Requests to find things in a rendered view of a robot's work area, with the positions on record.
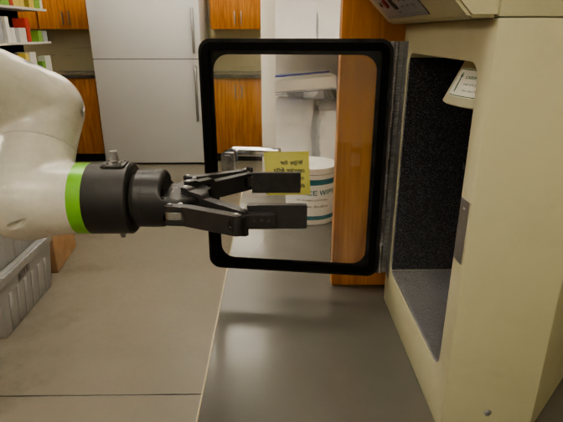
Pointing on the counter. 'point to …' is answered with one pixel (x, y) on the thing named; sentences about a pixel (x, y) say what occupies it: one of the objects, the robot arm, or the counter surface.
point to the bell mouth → (462, 87)
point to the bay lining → (430, 167)
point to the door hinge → (393, 153)
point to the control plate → (404, 8)
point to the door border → (372, 140)
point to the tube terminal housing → (500, 222)
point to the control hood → (448, 11)
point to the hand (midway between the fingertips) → (294, 197)
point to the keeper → (461, 229)
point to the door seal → (375, 148)
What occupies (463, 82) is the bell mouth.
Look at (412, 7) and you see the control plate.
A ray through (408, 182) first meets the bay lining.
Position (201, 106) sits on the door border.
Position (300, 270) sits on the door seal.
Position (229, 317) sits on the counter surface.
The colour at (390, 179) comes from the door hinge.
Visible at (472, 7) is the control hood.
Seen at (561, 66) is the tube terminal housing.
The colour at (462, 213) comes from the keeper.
